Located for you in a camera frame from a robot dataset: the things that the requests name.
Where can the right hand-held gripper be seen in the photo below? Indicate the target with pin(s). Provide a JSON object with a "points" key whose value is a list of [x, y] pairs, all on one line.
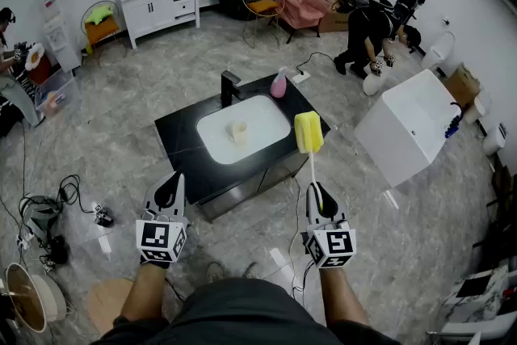
{"points": [[337, 244]]}

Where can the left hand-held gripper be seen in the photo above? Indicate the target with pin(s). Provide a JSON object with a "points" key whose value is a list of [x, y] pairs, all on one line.
{"points": [[155, 236]]}

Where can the yellow sponge brush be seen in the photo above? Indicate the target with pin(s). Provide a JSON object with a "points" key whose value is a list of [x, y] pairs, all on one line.
{"points": [[309, 131]]}

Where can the cream cup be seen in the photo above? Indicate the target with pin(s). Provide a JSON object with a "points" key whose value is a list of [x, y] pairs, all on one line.
{"points": [[237, 132]]}

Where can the person's left forearm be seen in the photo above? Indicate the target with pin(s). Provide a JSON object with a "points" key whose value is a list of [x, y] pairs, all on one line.
{"points": [[143, 291]]}

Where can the person's right forearm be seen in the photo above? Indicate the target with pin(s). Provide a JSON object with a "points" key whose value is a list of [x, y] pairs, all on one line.
{"points": [[343, 295]]}

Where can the black sink cabinet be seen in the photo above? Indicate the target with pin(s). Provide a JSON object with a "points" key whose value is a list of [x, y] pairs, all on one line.
{"points": [[182, 157]]}

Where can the small gripper on floor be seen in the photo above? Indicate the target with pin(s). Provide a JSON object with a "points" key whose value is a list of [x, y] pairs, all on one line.
{"points": [[103, 217]]}

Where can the person's left shoe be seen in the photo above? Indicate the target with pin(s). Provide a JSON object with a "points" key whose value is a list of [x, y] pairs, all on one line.
{"points": [[216, 272]]}

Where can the person's shoe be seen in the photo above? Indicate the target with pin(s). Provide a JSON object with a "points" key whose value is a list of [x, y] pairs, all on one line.
{"points": [[216, 272], [250, 270]]}

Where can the person's right shoe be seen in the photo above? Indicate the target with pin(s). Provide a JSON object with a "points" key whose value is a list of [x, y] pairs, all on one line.
{"points": [[250, 270]]}

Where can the white sink basin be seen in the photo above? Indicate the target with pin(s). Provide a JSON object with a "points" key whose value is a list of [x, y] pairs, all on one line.
{"points": [[262, 133]]}

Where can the white rectangular bathtub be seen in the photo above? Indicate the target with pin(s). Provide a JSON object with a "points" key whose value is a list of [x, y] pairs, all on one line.
{"points": [[404, 133]]}

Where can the round wooden stool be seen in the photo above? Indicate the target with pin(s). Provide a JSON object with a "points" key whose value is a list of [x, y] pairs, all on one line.
{"points": [[107, 303]]}

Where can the white headset on floor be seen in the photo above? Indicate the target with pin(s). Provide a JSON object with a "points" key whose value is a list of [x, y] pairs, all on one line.
{"points": [[38, 214]]}

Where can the pink soap bottle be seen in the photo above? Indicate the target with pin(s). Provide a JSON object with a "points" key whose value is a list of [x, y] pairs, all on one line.
{"points": [[278, 87]]}

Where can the white round lid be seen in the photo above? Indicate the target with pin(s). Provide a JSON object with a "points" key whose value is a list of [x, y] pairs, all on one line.
{"points": [[372, 85]]}

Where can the white power strip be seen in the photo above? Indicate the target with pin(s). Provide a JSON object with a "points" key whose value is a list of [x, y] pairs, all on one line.
{"points": [[301, 77]]}

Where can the person in grey clothes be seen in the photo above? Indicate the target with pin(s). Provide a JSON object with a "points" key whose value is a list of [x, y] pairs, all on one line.
{"points": [[242, 315]]}

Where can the clear plastic storage bin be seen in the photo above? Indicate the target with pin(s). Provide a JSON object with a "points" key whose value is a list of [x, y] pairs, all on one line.
{"points": [[58, 93]]}

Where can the black bathtub faucet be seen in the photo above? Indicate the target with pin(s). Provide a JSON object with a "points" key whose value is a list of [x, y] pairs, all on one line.
{"points": [[454, 125]]}

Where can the round beige drum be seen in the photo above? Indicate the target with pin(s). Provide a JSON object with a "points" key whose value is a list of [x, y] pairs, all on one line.
{"points": [[28, 299]]}

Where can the orange beanbag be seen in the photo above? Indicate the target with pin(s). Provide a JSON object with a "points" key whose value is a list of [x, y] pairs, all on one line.
{"points": [[42, 72]]}

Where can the white vanity cabinet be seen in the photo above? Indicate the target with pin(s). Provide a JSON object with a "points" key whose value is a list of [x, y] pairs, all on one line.
{"points": [[157, 6]]}

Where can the white water dispenser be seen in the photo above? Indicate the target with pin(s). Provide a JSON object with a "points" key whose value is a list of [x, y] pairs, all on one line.
{"points": [[60, 36]]}

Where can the flower shaped pillow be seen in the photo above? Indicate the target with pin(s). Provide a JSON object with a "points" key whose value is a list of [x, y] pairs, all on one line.
{"points": [[34, 56]]}

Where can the white toilet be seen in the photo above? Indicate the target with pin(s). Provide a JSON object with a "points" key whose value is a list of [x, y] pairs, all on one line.
{"points": [[438, 50]]}

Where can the green star pillow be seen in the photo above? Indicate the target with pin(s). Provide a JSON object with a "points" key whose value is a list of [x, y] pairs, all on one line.
{"points": [[99, 14]]}

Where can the pink folding chair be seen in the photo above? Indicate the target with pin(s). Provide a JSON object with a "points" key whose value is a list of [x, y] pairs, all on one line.
{"points": [[299, 0]]}

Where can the brown cardboard box by wall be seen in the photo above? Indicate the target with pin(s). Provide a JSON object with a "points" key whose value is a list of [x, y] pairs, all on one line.
{"points": [[462, 87]]}

